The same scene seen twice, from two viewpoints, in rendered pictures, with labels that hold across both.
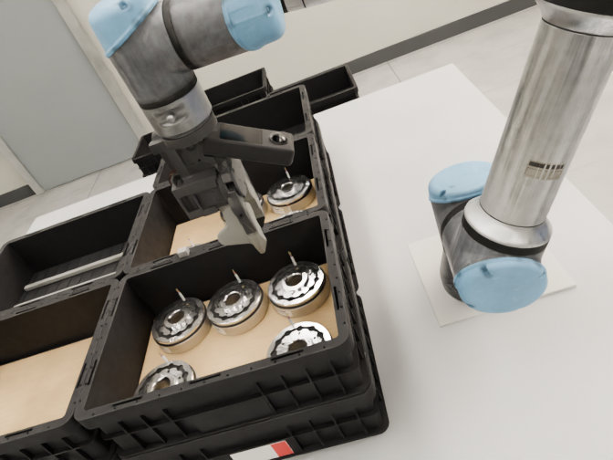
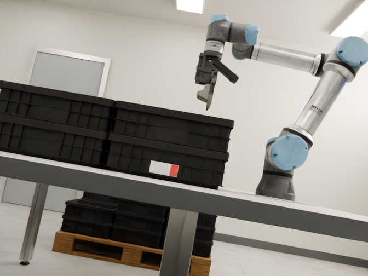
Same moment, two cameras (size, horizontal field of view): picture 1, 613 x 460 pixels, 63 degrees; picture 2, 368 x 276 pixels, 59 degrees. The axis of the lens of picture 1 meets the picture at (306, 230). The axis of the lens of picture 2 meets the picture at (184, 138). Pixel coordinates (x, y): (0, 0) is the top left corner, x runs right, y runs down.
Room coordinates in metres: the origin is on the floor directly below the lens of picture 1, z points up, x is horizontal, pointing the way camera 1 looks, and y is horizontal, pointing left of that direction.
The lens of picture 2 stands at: (-0.59, 0.31, 0.72)
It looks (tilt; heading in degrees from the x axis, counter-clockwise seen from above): 7 degrees up; 352
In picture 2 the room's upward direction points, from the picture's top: 10 degrees clockwise
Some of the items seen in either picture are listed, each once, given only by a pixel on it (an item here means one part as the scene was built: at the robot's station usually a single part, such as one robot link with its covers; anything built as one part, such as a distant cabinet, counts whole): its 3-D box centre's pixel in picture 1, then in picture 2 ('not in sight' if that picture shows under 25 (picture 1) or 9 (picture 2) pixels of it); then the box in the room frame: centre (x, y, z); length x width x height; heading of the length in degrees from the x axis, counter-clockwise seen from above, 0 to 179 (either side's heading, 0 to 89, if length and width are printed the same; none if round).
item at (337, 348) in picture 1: (216, 308); (176, 121); (0.60, 0.18, 0.92); 0.40 x 0.30 x 0.02; 80
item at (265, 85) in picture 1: (246, 128); not in sight; (2.56, 0.07, 0.37); 0.40 x 0.30 x 0.45; 80
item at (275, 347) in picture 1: (298, 350); not in sight; (0.50, 0.08, 0.86); 0.10 x 0.10 x 0.01
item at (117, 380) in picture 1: (231, 328); (173, 134); (0.60, 0.18, 0.87); 0.40 x 0.30 x 0.11; 80
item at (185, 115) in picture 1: (177, 109); (213, 49); (0.60, 0.08, 1.22); 0.08 x 0.08 x 0.05
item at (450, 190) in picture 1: (469, 206); (280, 155); (0.62, -0.26, 0.87); 0.13 x 0.12 x 0.14; 164
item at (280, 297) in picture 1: (296, 283); not in sight; (0.64, 0.05, 0.86); 0.10 x 0.10 x 0.01
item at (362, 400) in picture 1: (256, 367); (167, 163); (0.60, 0.18, 0.76); 0.40 x 0.30 x 0.12; 80
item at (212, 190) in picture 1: (202, 163); (208, 69); (0.61, 0.09, 1.14); 0.09 x 0.08 x 0.12; 80
